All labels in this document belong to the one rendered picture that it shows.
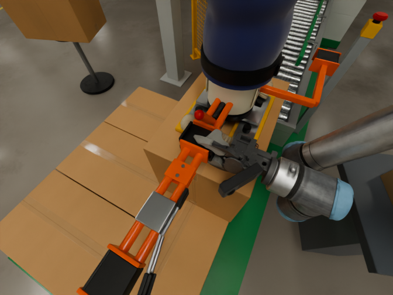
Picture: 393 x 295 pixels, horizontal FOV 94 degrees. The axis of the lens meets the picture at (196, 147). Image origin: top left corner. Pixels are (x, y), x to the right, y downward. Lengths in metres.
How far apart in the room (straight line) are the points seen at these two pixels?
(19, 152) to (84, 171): 1.26
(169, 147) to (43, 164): 1.65
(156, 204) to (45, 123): 2.17
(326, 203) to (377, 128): 0.19
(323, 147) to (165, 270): 0.77
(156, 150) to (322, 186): 0.49
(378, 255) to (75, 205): 1.30
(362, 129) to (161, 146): 0.55
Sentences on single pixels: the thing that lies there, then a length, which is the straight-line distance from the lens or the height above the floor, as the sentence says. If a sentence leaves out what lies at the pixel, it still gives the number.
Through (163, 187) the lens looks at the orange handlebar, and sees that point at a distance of 0.45.
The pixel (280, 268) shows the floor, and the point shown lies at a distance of 1.61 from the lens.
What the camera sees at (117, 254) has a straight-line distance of 0.43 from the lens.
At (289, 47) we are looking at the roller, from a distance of 2.16.
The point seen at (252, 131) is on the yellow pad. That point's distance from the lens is 0.69.
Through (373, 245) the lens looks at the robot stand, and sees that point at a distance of 0.99.
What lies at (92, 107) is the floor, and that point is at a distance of 2.40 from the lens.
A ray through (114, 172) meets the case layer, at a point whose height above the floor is 0.54.
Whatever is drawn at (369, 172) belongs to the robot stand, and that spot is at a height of 0.75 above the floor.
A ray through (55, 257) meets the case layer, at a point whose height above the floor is 0.54.
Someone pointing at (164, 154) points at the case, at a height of 0.94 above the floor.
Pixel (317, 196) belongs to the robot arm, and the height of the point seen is 1.11.
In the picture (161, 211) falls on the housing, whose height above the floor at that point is 1.10.
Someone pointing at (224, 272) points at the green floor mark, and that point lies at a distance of 1.51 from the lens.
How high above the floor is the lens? 1.50
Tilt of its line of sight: 58 degrees down
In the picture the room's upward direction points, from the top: straight up
